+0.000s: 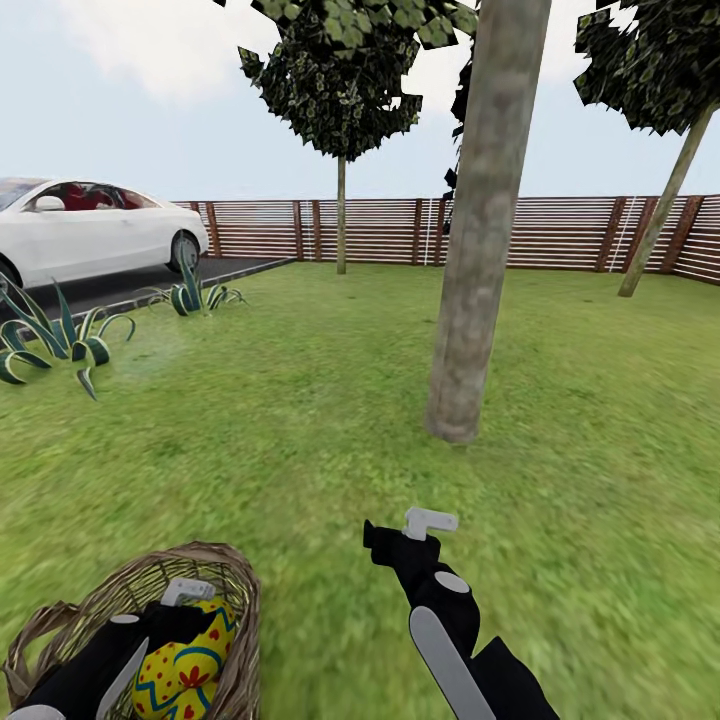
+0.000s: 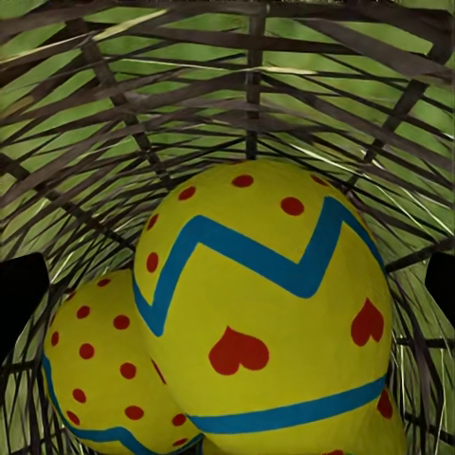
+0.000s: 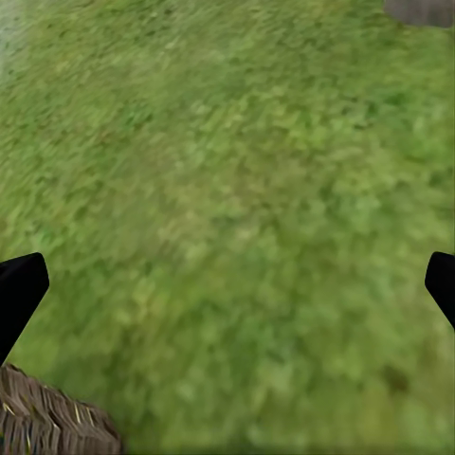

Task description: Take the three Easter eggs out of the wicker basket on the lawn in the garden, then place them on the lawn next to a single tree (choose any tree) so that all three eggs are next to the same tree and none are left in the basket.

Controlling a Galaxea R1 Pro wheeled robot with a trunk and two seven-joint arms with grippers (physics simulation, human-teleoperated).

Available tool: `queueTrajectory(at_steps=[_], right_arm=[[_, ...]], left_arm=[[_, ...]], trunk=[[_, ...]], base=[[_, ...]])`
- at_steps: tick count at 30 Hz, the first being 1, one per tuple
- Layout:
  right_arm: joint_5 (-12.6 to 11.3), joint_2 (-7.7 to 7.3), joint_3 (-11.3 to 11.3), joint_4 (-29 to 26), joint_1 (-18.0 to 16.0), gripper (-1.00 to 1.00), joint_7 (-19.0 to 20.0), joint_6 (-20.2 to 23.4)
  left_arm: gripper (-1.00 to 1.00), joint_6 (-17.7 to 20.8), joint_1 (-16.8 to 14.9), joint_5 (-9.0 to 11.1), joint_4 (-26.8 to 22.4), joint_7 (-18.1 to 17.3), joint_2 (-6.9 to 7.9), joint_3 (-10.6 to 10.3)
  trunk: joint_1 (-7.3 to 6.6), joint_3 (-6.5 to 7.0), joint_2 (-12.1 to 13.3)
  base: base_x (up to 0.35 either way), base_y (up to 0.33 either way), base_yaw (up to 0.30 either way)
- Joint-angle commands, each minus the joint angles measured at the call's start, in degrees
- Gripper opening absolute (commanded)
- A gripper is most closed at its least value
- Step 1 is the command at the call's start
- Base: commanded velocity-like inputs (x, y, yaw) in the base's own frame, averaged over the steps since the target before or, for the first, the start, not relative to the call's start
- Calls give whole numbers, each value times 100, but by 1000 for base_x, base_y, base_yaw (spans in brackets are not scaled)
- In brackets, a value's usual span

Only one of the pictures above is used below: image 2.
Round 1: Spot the wicker basket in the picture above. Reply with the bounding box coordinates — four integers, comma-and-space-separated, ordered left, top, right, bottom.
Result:
0, 0, 455, 455

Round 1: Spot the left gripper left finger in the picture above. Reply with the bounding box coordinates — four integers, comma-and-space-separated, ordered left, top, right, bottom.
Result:
0, 251, 50, 367

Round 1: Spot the easter egg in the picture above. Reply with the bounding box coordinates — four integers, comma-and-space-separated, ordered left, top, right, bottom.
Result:
41, 268, 205, 455
133, 159, 394, 455
193, 382, 412, 455

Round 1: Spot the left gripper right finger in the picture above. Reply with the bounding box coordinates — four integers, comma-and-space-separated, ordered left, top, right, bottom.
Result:
422, 251, 455, 328

